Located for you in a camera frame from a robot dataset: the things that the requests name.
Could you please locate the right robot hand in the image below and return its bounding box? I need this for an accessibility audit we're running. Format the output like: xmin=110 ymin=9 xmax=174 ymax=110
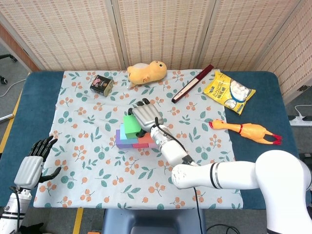
xmin=128 ymin=97 xmax=164 ymax=138

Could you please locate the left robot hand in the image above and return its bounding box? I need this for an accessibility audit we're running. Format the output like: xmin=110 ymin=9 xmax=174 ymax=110
xmin=14 ymin=136 xmax=62 ymax=190

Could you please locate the green cube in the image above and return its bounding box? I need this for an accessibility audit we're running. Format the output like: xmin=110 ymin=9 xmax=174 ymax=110
xmin=123 ymin=114 xmax=142 ymax=139

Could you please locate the orange cube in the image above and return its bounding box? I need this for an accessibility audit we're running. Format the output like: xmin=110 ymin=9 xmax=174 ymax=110
xmin=137 ymin=133 xmax=156 ymax=144

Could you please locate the light blue cube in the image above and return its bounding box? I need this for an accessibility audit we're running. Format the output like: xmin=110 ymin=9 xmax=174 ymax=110
xmin=119 ymin=123 xmax=139 ymax=145

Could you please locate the purple cube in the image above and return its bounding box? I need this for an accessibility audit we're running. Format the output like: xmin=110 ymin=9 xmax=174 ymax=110
xmin=116 ymin=129 xmax=134 ymax=149

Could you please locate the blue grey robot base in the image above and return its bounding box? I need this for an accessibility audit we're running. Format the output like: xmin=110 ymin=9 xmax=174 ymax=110
xmin=101 ymin=209 xmax=207 ymax=234

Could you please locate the yellow plush animal toy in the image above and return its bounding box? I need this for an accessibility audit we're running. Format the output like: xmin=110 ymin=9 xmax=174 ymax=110
xmin=126 ymin=60 xmax=168 ymax=90

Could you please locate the dark red folded fan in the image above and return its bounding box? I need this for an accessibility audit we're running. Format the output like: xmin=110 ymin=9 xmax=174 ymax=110
xmin=171 ymin=64 xmax=215 ymax=104

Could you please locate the black luncheon meat can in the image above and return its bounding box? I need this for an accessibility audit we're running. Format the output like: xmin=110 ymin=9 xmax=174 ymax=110
xmin=89 ymin=75 xmax=115 ymax=98

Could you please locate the floral print tablecloth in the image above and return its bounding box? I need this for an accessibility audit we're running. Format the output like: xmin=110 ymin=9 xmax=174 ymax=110
xmin=33 ymin=70 xmax=244 ymax=210

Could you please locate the yellow marshmallow bag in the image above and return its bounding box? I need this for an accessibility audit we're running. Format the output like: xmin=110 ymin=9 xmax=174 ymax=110
xmin=203 ymin=69 xmax=256 ymax=116

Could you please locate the yellow rubber chicken toy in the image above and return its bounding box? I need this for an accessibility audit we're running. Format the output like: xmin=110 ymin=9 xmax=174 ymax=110
xmin=208 ymin=119 xmax=283 ymax=145

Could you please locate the bamboo folding screen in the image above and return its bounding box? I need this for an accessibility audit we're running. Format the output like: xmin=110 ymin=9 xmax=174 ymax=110
xmin=0 ymin=0 xmax=312 ymax=100

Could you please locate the black office chair base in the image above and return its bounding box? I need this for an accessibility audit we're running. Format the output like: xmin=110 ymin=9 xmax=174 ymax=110
xmin=0 ymin=54 xmax=18 ymax=85

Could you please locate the white power strip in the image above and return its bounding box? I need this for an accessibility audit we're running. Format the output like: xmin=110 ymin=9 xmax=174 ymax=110
xmin=289 ymin=116 xmax=312 ymax=127

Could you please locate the black box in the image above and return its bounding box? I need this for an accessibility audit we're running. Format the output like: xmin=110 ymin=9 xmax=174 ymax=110
xmin=298 ymin=152 xmax=312 ymax=169

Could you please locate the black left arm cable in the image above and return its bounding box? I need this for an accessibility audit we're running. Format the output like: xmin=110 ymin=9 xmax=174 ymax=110
xmin=9 ymin=186 xmax=23 ymax=232

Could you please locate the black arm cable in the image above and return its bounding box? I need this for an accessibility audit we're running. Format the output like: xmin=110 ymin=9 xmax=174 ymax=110
xmin=155 ymin=117 xmax=203 ymax=234
xmin=9 ymin=186 xmax=23 ymax=232

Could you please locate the white floor cable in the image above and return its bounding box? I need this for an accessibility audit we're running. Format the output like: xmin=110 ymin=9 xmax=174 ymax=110
xmin=0 ymin=78 xmax=27 ymax=98

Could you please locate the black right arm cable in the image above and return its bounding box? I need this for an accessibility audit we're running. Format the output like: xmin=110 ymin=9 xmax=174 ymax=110
xmin=155 ymin=117 xmax=203 ymax=234

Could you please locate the black floor cable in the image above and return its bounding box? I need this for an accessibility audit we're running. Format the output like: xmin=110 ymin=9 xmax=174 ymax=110
xmin=206 ymin=223 xmax=244 ymax=234

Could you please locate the white charger cable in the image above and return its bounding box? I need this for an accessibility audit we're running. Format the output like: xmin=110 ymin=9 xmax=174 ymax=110
xmin=294 ymin=104 xmax=312 ymax=118

